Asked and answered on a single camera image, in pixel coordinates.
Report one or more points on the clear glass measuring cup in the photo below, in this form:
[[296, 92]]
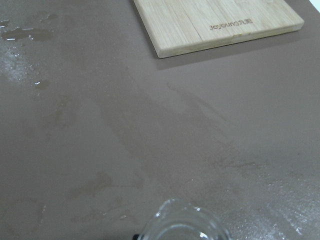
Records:
[[177, 219]]

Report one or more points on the bamboo cutting board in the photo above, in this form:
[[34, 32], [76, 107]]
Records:
[[178, 27]]

